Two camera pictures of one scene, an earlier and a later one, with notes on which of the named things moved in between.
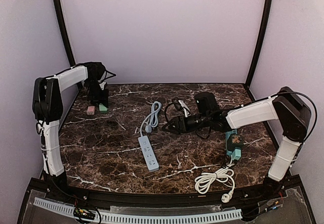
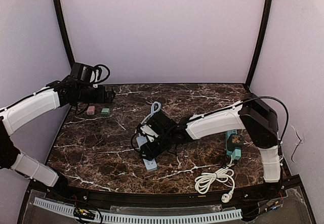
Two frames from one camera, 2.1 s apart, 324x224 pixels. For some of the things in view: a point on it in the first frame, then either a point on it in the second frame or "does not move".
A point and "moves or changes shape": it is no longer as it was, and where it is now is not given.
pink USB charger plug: [90, 110] does not move
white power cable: [203, 183] does not move
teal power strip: [235, 153] does not move
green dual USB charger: [102, 108] moves or changes shape
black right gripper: [180, 123] to [147, 147]
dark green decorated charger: [234, 141] does not move
